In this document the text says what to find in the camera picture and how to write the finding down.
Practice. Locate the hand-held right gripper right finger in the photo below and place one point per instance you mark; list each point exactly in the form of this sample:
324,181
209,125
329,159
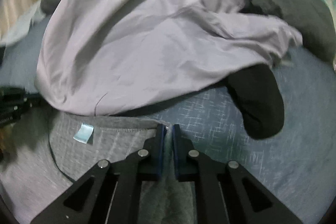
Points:
178,150

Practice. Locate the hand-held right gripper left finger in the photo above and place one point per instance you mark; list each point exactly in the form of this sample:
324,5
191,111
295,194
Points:
160,150

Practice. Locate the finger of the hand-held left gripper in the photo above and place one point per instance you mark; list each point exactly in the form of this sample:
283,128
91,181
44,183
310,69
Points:
15,106

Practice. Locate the grey sweater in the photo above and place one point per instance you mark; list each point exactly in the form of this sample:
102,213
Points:
110,142

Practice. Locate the bed with blue sheet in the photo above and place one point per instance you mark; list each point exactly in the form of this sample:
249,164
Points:
223,134

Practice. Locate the pale grey crumpled sheet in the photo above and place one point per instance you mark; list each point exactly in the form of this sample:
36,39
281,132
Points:
21,27

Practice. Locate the black garment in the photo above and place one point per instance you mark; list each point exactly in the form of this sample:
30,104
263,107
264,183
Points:
257,100

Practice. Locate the lilac garment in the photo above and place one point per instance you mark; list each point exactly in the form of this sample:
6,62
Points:
131,43

